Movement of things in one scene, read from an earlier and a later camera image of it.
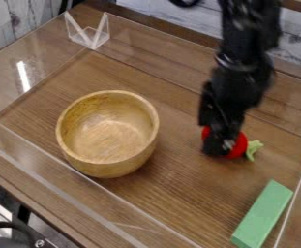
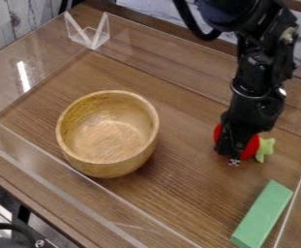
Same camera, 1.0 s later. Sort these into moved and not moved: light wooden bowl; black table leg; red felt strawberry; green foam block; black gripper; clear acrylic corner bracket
Moved: red felt strawberry; black gripper
Not moved: clear acrylic corner bracket; light wooden bowl; green foam block; black table leg
